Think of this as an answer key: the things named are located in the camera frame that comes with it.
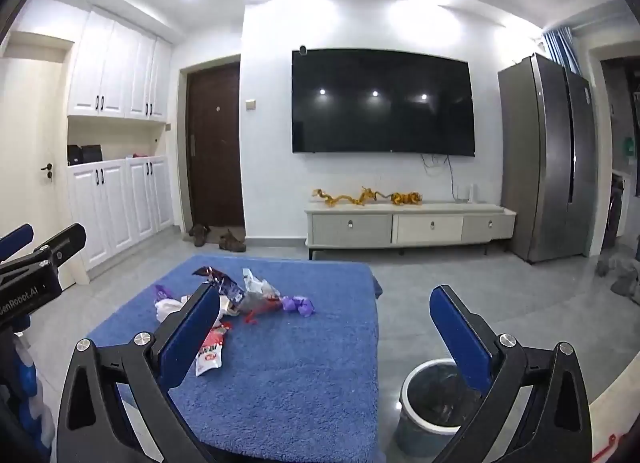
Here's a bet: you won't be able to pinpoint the white plastic bag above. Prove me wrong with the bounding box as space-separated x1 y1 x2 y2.
154 295 192 328

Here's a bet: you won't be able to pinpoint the red and white snack packet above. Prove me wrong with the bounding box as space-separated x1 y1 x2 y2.
195 322 232 377

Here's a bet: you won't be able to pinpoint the dark washing machine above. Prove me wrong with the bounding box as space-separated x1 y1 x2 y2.
600 172 627 252

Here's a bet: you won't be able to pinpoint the dangling television cables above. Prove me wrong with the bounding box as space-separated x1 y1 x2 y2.
420 153 457 202

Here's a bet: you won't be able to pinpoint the white base cabinets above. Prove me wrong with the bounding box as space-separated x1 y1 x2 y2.
67 155 176 272

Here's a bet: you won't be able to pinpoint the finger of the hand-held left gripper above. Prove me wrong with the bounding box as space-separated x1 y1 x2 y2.
31 223 87 266
0 224 35 262

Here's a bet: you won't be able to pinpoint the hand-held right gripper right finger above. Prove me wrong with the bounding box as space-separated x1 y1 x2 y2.
429 285 593 463

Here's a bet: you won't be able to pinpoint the brown entrance door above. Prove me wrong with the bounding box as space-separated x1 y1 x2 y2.
186 63 246 239

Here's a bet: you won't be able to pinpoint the red wrapper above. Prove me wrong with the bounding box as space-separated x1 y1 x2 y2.
241 300 284 325

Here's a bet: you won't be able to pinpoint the grey double door refrigerator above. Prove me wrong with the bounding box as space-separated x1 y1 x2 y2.
497 53 599 264

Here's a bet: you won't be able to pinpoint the grey white television cabinet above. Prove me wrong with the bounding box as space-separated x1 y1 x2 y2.
305 201 517 260

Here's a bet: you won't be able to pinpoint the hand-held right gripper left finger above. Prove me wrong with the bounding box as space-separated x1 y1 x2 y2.
56 284 223 463

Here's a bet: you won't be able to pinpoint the blue towel covered table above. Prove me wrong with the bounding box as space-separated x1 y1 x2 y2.
87 255 383 463

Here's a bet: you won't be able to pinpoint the white door with black handle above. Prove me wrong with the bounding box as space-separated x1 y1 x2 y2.
0 40 76 294

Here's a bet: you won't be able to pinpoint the long golden dragon ornament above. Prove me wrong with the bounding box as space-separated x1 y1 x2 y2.
311 189 362 208

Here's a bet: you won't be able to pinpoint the purple candy wrapper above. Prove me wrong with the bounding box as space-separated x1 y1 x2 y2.
281 294 317 317

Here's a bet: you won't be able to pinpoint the black wall television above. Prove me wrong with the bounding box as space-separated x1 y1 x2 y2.
291 48 476 158

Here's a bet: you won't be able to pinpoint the blue curtain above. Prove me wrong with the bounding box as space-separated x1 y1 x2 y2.
542 27 577 74

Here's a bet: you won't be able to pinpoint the dark shiny snack wrapper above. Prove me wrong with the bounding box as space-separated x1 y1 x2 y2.
193 265 246 305

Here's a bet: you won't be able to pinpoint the white rimmed grey trash bin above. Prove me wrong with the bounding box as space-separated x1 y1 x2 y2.
400 358 485 451

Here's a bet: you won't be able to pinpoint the white wall cabinets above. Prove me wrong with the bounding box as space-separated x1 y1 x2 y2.
67 5 174 122

